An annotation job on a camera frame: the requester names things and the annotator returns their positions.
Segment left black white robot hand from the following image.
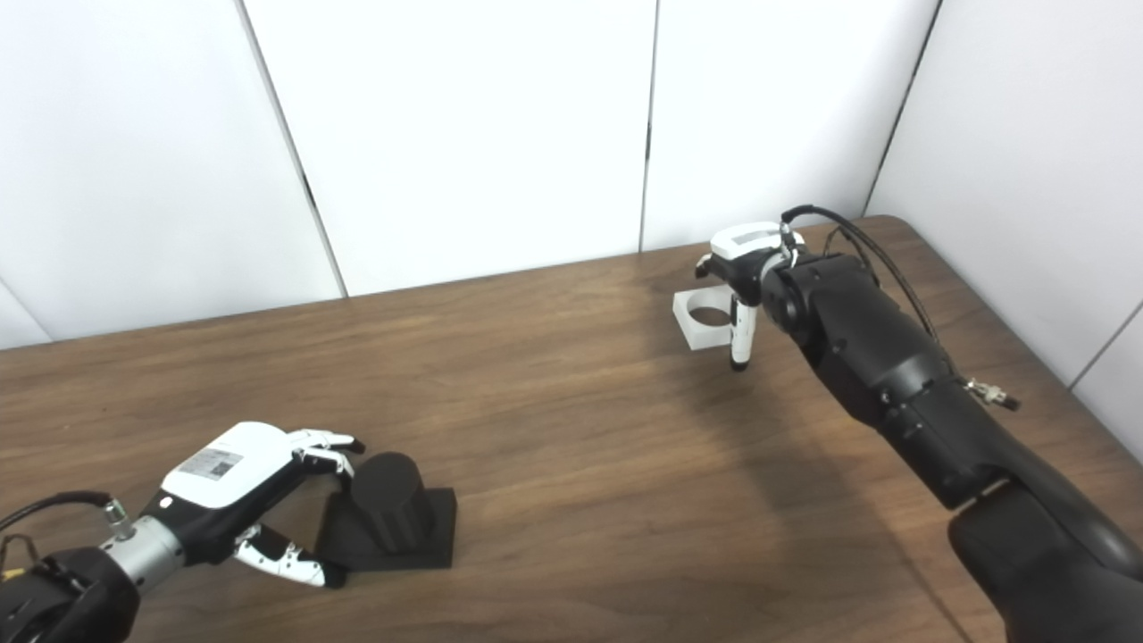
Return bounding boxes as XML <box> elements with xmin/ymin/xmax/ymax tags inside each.
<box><xmin>161</xmin><ymin>422</ymin><xmax>367</xmax><ymax>590</ymax></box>

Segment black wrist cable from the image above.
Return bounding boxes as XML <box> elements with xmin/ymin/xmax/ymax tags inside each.
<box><xmin>779</xmin><ymin>205</ymin><xmax>1023</xmax><ymax>412</ymax></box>
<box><xmin>0</xmin><ymin>489</ymin><xmax>135</xmax><ymax>541</ymax></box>

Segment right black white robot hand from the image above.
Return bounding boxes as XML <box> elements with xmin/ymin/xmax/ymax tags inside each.
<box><xmin>695</xmin><ymin>221</ymin><xmax>805</xmax><ymax>372</ymax></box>

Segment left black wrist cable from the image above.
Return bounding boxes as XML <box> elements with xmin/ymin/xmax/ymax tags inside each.
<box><xmin>0</xmin><ymin>489</ymin><xmax>135</xmax><ymax>541</ymax></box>

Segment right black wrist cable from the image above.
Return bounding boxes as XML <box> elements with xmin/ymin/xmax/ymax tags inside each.
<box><xmin>779</xmin><ymin>205</ymin><xmax>1023</xmax><ymax>412</ymax></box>

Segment white square piece with hole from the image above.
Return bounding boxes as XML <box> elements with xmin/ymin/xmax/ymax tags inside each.
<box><xmin>672</xmin><ymin>284</ymin><xmax>742</xmax><ymax>351</ymax></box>

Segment black peg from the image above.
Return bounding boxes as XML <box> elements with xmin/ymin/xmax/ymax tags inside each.
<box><xmin>314</xmin><ymin>451</ymin><xmax>458</xmax><ymax>572</ymax></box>

